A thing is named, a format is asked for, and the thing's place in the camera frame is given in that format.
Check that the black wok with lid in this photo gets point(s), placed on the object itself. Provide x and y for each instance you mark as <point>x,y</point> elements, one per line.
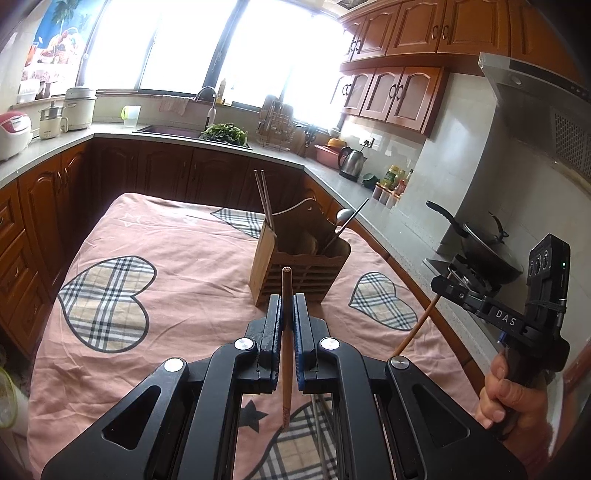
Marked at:
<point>489,249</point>

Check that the kitchen sink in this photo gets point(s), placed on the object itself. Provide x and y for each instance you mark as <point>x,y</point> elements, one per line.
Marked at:
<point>161,130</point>

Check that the clear jug green lid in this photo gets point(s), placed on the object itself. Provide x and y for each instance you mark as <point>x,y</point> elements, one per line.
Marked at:
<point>130,116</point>

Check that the white pink rice cooker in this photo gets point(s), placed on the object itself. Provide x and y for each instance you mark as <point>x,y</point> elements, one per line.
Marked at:
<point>14,134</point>

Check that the metal chopstick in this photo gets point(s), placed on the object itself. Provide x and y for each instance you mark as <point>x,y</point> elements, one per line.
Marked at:
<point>262,198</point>
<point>268,198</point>

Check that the small white electric pot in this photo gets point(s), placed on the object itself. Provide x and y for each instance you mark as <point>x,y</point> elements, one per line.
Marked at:
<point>51,123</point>

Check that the person's right forearm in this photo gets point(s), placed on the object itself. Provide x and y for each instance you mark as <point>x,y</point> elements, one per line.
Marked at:
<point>540,447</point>

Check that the wooden lower cabinets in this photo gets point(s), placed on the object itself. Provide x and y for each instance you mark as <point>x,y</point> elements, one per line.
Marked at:
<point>41,207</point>

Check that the green leafy vegetables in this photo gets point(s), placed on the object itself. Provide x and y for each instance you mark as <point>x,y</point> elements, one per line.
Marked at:
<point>225,134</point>

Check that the pink dish rag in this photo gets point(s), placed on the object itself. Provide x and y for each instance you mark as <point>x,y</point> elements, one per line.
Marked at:
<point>173,105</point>

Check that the yellow bottle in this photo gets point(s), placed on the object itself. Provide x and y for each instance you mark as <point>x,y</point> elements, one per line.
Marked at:
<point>223,91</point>

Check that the white paper towel pack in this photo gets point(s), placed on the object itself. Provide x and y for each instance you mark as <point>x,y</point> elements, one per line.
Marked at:
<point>26,93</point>

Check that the gas stove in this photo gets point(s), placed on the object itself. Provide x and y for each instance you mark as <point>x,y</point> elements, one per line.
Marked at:
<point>480,281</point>

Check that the wooden utensil holder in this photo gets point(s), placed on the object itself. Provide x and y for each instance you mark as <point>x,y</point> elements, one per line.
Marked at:
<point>300,272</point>

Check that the orange bowl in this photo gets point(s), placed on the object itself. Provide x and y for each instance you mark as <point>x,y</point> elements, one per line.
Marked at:
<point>336,142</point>

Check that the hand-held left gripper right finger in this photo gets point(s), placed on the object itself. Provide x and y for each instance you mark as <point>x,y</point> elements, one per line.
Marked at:
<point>299,323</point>

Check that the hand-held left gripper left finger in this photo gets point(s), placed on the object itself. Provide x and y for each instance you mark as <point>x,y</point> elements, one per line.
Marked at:
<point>276,323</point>

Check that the long metal utensil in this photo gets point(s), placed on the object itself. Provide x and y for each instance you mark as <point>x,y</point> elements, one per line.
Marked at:
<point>318,438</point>

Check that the blue fruit print blind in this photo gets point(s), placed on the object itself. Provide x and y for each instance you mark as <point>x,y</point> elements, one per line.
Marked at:
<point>60,37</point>

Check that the metal dish rack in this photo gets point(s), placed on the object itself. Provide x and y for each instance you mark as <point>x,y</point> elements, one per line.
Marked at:
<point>276,122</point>

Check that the green mug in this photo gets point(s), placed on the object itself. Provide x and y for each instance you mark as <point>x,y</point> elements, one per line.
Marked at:
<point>369,181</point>

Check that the pink plaid heart tablecloth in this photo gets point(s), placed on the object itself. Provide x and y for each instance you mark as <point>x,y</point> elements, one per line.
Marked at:
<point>184,277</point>

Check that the wooden upper cabinets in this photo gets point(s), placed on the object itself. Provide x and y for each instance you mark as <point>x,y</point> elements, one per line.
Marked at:
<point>406,92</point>

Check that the wooden chopstick red patterned end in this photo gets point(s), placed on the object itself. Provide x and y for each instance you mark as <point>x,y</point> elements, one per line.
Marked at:
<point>286,323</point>

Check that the white wall socket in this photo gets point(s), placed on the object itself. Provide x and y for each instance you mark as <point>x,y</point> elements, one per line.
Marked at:
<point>366,142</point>

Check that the steel electric kettle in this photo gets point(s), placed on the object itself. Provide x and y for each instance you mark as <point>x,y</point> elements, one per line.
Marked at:
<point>352,165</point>

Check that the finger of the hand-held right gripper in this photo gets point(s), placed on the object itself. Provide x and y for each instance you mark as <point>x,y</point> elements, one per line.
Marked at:
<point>450,286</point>

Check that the steel range hood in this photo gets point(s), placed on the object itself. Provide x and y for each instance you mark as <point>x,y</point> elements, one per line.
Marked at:
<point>535,101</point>

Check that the dark thin chopstick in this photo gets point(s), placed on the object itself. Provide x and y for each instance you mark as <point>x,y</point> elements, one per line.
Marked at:
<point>353,217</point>

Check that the large kitchen window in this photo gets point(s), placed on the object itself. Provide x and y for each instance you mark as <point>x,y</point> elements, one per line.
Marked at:
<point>184,46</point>

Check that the metal kitchen faucet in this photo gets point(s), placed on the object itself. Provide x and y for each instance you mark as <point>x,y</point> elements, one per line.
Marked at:
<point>210,106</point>

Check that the person's right hand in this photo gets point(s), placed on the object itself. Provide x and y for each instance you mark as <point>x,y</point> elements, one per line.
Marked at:
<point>503,392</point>

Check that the small spice jars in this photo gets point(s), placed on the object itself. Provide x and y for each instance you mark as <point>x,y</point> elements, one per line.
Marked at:
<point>385,196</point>

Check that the wooden cabinets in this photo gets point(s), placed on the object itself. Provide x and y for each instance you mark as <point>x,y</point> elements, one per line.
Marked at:
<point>406,92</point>
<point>41,207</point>

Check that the large white electric cooker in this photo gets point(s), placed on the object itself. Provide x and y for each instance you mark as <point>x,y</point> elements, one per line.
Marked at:
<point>79,108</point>

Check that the yellow seasoning bottles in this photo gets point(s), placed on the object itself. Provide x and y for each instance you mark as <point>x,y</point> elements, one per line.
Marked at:
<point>397,177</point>

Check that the pink plastic basin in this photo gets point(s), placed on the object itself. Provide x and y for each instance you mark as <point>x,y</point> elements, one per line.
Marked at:
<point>328,156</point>

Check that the plain wooden chopstick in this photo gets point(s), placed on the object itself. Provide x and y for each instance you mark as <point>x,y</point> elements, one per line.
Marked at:
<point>418,323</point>

